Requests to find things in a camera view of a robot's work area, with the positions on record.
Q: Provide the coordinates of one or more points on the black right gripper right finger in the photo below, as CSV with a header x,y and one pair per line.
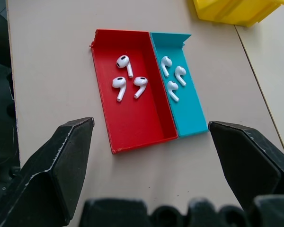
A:
x,y
248,163

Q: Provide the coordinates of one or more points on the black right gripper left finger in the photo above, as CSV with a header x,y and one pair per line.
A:
x,y
49,175

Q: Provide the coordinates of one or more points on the yellow plastic bin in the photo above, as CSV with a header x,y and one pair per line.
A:
x,y
236,10

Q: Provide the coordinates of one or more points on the cyan plastic tray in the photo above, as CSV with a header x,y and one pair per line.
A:
x,y
184,104

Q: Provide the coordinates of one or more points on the dark robot body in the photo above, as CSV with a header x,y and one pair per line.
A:
x,y
1,94

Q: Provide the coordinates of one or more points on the white earbud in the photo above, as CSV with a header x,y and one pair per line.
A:
x,y
124,64
181,74
173,89
120,86
140,85
166,64

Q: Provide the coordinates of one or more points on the red plastic tray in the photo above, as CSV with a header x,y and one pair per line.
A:
x,y
135,111

